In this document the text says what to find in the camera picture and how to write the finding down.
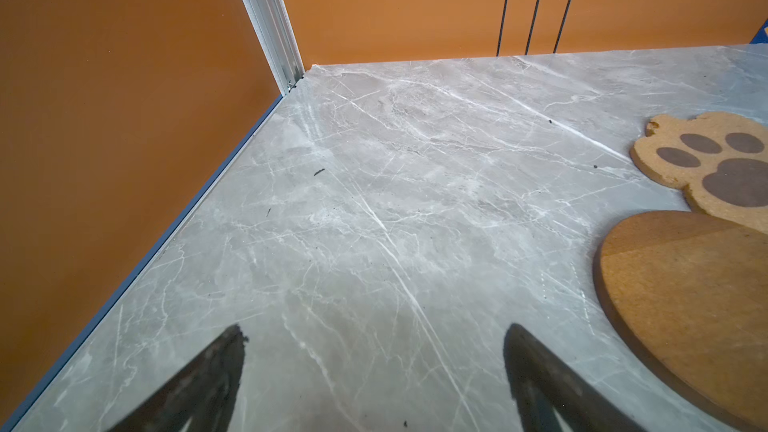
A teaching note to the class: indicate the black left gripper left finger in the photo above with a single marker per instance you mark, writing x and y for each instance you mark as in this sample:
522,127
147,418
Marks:
201,396

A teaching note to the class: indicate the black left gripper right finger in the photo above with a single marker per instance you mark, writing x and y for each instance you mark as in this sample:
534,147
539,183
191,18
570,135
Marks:
548,393

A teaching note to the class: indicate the light round wooden coaster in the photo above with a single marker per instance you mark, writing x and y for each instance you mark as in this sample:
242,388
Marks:
687,293

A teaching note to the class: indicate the cork paw print coaster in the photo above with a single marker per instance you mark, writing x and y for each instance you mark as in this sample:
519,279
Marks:
717,159

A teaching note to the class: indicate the aluminium corner post left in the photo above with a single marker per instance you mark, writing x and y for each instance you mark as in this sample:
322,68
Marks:
271,23

